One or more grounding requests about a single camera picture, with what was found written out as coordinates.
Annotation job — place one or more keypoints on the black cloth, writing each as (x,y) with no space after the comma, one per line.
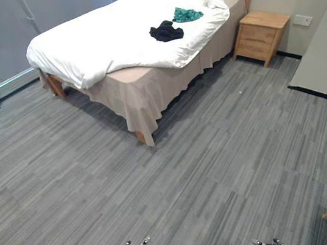
(166,31)

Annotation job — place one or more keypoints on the grey window curtain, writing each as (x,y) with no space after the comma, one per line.
(8,28)

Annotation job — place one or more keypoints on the white wall socket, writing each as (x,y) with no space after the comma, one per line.
(303,20)

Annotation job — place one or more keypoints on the wooden nightstand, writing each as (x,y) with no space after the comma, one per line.
(261,34)

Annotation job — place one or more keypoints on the white duvet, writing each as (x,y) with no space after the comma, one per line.
(125,32)

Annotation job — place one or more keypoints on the green cloth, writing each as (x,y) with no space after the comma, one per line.
(186,14)

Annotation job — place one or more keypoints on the beige bed sheet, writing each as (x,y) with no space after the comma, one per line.
(157,80)

